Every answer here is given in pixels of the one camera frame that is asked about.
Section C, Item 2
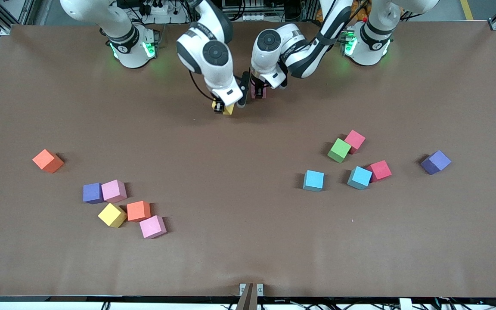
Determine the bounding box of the pinkish red foam cube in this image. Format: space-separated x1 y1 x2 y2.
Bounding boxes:
344 130 366 154
366 160 392 183

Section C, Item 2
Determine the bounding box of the green foam cube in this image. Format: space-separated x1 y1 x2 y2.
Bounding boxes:
327 138 352 163

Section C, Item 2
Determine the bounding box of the orange foam cube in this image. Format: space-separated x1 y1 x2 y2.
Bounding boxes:
32 149 65 174
127 201 151 223

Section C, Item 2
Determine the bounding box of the violet foam cube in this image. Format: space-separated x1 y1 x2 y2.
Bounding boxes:
83 183 104 204
420 150 452 175

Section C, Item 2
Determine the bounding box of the grey metal bracket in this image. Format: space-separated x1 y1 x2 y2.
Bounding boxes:
239 283 264 297

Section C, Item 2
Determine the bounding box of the cyan foam cube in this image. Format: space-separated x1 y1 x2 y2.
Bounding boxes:
303 170 325 192
347 166 373 190

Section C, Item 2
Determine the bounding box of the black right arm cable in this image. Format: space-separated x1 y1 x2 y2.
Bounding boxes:
189 69 215 102

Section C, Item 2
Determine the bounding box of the brown bar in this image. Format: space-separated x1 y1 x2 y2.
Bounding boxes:
236 283 258 310

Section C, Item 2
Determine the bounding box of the white power strip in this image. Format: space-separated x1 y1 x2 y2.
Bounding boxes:
143 1 170 16

